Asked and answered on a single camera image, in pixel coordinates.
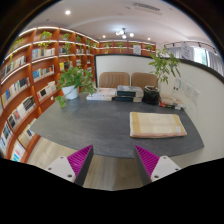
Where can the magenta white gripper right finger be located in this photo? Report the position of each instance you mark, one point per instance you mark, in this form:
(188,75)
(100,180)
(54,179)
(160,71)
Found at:
(152,167)

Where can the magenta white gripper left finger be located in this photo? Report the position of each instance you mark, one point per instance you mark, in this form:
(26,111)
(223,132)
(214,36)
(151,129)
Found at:
(73,168)

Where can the folded beige towel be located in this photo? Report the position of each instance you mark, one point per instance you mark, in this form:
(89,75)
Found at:
(155,125)

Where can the stack of dark books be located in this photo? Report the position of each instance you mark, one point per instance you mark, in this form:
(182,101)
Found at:
(129,94)

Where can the white flat book stack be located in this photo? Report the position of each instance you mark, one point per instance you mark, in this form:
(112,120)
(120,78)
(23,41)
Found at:
(104,94)

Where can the green plant in white pot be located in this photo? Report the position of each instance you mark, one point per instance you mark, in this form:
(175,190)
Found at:
(74,78)

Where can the right tan chair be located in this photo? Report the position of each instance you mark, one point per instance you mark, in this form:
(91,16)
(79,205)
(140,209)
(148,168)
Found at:
(142,80)

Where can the tan chair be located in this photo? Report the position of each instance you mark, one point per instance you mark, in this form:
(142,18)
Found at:
(142,80)
(114,79)

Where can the left tan chair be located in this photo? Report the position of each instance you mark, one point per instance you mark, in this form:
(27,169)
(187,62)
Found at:
(114,79)

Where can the tall plant in black pot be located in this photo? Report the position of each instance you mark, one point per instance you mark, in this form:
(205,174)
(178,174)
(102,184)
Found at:
(164,64)

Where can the orange wooden bookshelf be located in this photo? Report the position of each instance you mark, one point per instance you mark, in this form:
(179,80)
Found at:
(28,77)

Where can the white sign on shelf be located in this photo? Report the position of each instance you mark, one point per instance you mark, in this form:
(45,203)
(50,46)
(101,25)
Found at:
(137,49)

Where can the ceiling chandelier lamp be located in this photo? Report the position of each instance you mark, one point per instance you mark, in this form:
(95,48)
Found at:
(124,34)

